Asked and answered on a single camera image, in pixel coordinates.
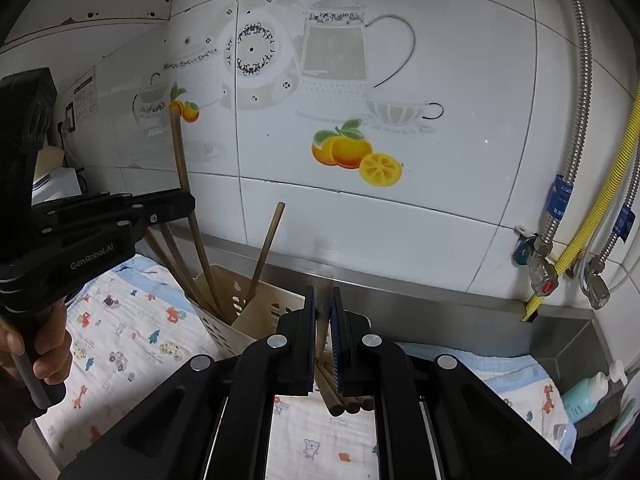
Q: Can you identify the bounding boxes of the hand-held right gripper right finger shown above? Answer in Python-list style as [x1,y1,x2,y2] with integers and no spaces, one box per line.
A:
[331,286,577,480]

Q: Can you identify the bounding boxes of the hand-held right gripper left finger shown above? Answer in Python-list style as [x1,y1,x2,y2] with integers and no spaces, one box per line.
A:
[59,285,318,480]

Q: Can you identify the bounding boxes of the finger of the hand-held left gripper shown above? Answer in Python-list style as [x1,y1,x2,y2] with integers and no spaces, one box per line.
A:
[117,191,197,234]
[31,191,132,219]

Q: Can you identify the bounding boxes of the cream plastic utensil holder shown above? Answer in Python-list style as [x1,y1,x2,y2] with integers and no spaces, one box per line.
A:
[187,262,373,361]

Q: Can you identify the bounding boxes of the person's left hand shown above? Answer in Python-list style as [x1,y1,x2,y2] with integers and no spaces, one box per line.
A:
[0,304,74,386]

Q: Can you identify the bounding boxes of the white box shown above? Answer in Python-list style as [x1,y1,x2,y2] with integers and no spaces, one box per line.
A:
[31,147,85,206]

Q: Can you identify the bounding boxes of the printed cartoon blanket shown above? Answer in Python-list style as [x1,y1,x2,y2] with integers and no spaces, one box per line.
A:
[35,252,573,480]

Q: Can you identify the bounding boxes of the stainless steel counter backsplash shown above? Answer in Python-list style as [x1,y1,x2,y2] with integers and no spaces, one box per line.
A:
[165,220,621,396]

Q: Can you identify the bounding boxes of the metal valve with red knob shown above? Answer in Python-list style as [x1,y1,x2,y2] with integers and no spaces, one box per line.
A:
[514,224,560,297]

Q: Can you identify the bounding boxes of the teal pump bottle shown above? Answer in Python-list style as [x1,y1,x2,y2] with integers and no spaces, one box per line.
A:
[560,360,627,423]

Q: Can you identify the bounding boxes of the white wall label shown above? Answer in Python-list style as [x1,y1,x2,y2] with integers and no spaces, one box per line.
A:
[74,72,97,121]

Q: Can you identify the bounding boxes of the blue hose tag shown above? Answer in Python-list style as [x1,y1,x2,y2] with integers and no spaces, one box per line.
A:
[547,174,574,221]
[612,204,637,242]

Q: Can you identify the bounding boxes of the braided steel hose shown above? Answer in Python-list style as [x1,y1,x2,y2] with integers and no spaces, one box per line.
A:
[585,157,640,271]
[542,0,596,261]

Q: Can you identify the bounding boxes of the yellow corrugated hose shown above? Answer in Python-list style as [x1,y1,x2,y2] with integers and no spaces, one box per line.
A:
[522,105,640,322]

